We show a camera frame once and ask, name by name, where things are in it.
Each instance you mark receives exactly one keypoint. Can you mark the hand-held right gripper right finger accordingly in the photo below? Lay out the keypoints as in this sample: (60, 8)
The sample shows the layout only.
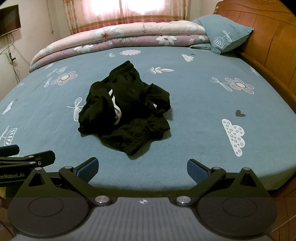
(196, 171)

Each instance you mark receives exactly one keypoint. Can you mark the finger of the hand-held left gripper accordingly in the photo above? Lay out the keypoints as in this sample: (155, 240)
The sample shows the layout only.
(9, 148)
(44, 157)

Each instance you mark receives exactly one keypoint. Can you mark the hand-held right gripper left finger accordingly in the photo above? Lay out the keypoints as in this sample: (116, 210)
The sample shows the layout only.
(89, 168)

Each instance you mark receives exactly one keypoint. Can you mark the black pants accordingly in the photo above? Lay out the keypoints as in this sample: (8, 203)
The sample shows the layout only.
(129, 111)

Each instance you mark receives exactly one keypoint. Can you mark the folded floral quilt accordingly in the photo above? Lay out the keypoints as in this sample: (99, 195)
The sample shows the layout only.
(129, 34)

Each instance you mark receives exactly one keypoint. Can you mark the teal printed pillow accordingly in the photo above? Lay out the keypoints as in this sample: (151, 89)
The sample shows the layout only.
(222, 32)

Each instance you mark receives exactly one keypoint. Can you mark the wooden headboard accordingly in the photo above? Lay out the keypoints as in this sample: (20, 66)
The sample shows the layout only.
(272, 34)

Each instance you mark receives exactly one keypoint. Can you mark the pink checked curtain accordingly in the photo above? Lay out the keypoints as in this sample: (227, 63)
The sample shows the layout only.
(129, 11)

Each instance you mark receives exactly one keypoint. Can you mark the wall television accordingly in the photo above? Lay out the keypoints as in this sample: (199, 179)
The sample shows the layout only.
(9, 19)

